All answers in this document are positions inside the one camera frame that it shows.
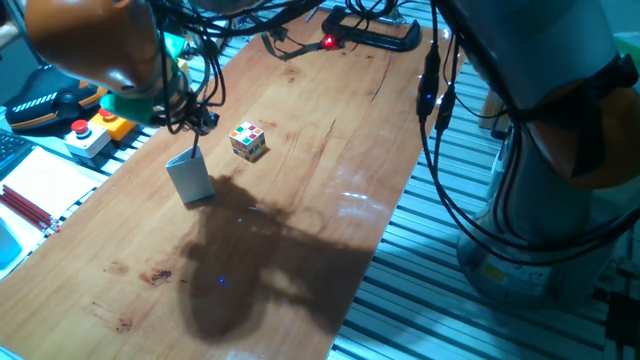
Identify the white paper sheet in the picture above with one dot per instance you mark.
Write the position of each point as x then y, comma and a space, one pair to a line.
45, 180

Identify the green cloth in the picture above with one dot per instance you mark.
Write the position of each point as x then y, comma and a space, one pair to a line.
627, 44

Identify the black c-clamp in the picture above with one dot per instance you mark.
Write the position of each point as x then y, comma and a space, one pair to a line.
380, 40

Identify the orange wooden board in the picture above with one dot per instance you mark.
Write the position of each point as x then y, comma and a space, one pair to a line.
280, 150

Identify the white box red mushroom button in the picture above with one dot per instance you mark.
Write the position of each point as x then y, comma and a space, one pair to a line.
87, 140

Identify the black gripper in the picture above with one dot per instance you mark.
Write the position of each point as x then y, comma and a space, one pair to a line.
175, 112

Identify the yellow box red button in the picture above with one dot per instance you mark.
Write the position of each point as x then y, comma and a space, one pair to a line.
117, 130

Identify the black orange teach pendant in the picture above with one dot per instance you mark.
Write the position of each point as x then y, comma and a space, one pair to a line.
45, 105

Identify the white rubik's cube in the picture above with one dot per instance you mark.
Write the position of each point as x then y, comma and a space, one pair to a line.
248, 142

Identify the red striped pencil with eraser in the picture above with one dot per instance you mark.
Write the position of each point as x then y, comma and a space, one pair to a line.
194, 147

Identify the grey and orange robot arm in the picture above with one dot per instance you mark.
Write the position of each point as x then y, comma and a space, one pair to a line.
90, 40

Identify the brown cardboard box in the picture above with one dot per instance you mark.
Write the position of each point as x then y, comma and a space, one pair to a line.
492, 110

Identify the black keyboard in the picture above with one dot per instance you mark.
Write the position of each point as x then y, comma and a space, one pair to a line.
12, 150

